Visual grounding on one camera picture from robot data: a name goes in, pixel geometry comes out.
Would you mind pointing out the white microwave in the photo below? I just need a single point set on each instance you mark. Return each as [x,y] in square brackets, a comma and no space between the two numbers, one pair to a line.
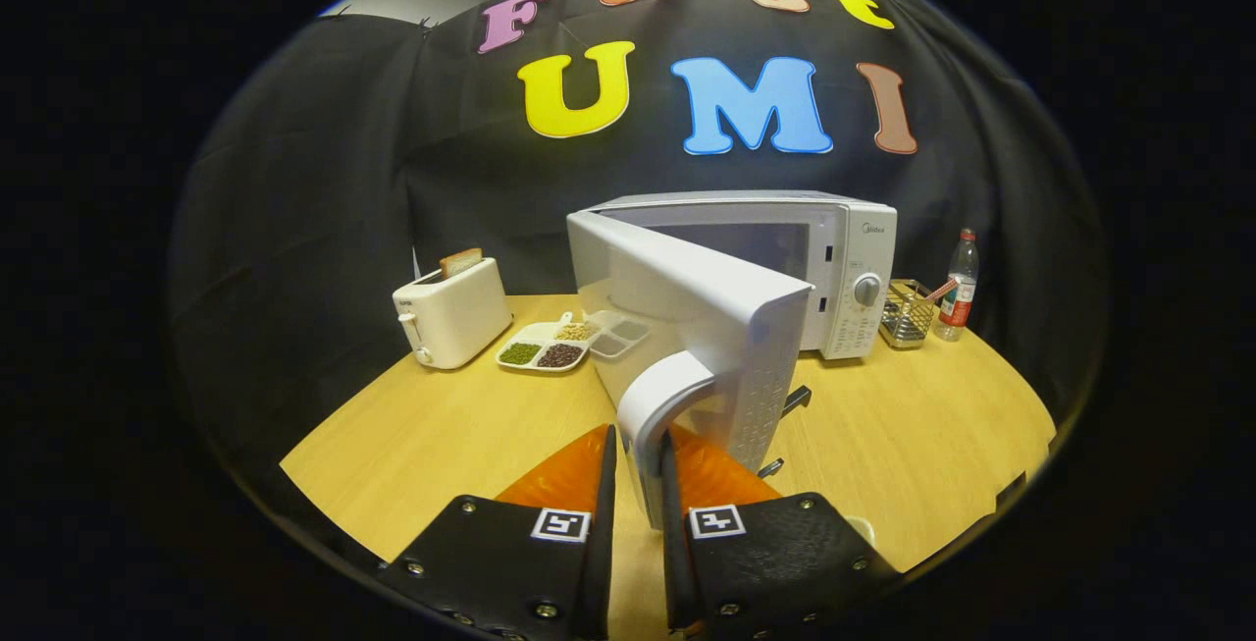
[706,327]

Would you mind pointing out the dark red beans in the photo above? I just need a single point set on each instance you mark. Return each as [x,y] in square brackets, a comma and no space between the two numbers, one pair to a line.
[560,356]

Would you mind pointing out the clear plastic bottle red label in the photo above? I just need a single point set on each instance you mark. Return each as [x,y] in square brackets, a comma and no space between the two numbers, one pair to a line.
[960,293]

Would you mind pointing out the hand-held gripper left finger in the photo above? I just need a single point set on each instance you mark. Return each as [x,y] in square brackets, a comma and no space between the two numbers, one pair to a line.
[603,572]

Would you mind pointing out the toast slice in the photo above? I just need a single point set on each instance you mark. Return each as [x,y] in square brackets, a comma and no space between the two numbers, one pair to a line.
[461,262]

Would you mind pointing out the pale soybeans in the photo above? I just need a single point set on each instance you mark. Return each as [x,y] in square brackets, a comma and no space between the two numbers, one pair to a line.
[574,331]

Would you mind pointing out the white toaster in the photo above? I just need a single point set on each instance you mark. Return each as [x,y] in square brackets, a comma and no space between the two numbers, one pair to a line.
[456,317]

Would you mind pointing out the white divided tray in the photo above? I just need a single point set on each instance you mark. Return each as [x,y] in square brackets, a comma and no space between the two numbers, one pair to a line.
[538,332]

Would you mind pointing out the green mung beans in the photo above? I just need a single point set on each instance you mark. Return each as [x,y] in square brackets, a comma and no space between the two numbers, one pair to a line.
[520,353]

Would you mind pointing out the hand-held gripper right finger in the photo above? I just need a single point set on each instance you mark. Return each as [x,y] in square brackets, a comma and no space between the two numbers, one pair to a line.
[675,572]

